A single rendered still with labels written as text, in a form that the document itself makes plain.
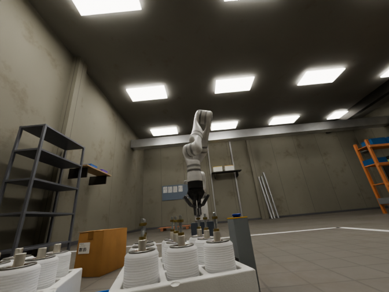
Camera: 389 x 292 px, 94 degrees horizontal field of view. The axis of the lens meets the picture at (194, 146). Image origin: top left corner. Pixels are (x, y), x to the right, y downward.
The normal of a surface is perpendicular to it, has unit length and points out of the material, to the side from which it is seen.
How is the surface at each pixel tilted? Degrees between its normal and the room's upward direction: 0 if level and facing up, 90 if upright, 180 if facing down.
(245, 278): 90
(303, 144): 90
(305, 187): 90
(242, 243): 90
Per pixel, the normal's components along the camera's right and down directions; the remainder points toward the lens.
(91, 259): -0.26, -0.36
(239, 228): 0.22, -0.38
